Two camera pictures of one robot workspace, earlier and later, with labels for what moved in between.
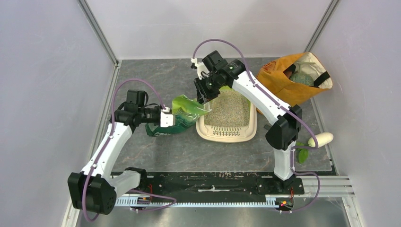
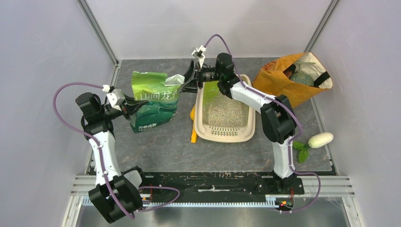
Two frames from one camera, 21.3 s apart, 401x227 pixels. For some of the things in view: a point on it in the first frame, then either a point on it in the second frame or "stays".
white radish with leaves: (322, 139) stays
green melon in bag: (302, 78) stays
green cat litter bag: (186, 110) to (161, 93)
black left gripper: (159, 110) to (129, 107)
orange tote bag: (271, 74) stays
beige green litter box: (232, 118) stays
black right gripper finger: (201, 99) to (191, 87)
